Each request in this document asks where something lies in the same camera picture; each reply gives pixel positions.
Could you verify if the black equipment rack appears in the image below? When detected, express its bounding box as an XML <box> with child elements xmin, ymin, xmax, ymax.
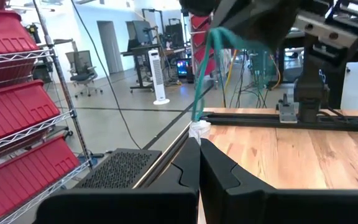
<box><xmin>165</xmin><ymin>17</ymin><xmax>186</xmax><ymax>48</ymax></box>

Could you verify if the black yellow tool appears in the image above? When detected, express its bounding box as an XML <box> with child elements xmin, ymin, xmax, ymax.
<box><xmin>25</xmin><ymin>22</ymin><xmax>42</xmax><ymax>44</ymax></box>

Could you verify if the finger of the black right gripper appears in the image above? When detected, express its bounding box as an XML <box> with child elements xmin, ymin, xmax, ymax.
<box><xmin>211</xmin><ymin>0</ymin><xmax>303</xmax><ymax>52</ymax></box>
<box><xmin>178</xmin><ymin>0</ymin><xmax>223</xmax><ymax>17</ymax></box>

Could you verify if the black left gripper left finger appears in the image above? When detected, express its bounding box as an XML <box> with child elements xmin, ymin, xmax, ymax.
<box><xmin>32</xmin><ymin>136</ymin><xmax>202</xmax><ymax>224</ymax></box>

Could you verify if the clear plastic zip bag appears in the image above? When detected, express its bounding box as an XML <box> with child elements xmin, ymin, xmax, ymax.
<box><xmin>188</xmin><ymin>119</ymin><xmax>213</xmax><ymax>146</ymax></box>

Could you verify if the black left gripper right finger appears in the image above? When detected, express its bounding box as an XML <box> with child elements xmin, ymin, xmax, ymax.
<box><xmin>199</xmin><ymin>138</ymin><xmax>358</xmax><ymax>224</ymax></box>

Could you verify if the black aluminium table frame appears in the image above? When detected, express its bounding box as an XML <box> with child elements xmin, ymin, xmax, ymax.
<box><xmin>131</xmin><ymin>111</ymin><xmax>358</xmax><ymax>190</ymax></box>

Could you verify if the grey door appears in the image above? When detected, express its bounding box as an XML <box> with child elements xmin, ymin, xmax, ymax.
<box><xmin>96</xmin><ymin>20</ymin><xmax>124</xmax><ymax>75</ymax></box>

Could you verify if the black floor cable bundle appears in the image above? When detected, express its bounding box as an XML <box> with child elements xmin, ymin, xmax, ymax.
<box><xmin>221</xmin><ymin>49</ymin><xmax>281</xmax><ymax>109</ymax></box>

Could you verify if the black hanging cable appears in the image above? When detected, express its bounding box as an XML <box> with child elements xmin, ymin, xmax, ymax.
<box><xmin>70</xmin><ymin>0</ymin><xmax>142</xmax><ymax>150</ymax></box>

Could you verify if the black perforated computer case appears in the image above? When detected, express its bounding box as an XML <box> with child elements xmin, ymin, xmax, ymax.
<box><xmin>74</xmin><ymin>148</ymin><xmax>163</xmax><ymax>190</ymax></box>

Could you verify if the grey office chair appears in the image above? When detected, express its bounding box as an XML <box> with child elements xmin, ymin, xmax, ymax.
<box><xmin>65</xmin><ymin>49</ymin><xmax>104</xmax><ymax>98</ymax></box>

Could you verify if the black standing desk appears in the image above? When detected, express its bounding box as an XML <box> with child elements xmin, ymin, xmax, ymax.
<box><xmin>120</xmin><ymin>43</ymin><xmax>167</xmax><ymax>93</ymax></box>

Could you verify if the chrome wire shelf rack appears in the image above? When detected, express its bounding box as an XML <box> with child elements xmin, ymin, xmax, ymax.
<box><xmin>0</xmin><ymin>0</ymin><xmax>93</xmax><ymax>224</ymax></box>

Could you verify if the distant red bin rack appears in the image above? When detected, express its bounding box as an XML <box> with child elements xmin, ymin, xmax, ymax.
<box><xmin>188</xmin><ymin>14</ymin><xmax>218</xmax><ymax>78</ymax></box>

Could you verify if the black desk monitor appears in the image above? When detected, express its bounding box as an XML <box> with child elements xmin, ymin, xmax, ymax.
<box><xmin>125</xmin><ymin>20</ymin><xmax>154</xmax><ymax>47</ymax></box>

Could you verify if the computer with coloured lights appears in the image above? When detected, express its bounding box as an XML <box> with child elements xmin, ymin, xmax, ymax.
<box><xmin>175</xmin><ymin>58</ymin><xmax>191</xmax><ymax>79</ymax></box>

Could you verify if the grey metal clamp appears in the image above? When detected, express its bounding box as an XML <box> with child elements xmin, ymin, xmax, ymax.
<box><xmin>277</xmin><ymin>93</ymin><xmax>298</xmax><ymax>124</ymax></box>

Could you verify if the orange floor cable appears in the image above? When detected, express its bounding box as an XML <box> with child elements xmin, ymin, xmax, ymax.
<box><xmin>223</xmin><ymin>49</ymin><xmax>239</xmax><ymax>96</ymax></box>

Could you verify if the teal rubber band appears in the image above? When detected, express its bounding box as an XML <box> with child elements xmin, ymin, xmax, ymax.
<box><xmin>190</xmin><ymin>26</ymin><xmax>275</xmax><ymax>123</ymax></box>

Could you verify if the white tower fan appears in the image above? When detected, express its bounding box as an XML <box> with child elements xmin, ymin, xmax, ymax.
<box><xmin>147</xmin><ymin>49</ymin><xmax>171</xmax><ymax>106</ymax></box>

